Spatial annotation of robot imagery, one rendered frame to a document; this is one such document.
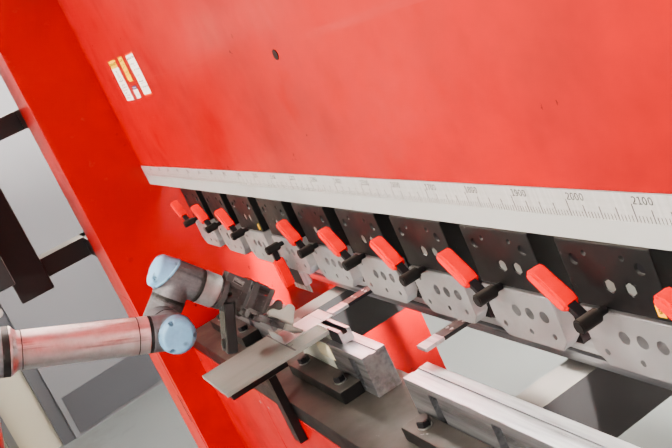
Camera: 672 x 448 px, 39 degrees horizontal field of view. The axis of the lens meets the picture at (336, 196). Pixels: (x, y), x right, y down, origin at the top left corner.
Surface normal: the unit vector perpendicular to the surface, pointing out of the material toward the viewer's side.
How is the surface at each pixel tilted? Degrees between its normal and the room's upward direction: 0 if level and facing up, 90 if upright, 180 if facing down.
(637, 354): 90
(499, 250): 90
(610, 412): 90
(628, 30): 90
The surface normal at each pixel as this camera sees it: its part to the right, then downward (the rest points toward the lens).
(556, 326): -0.82, 0.46
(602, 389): 0.41, 0.04
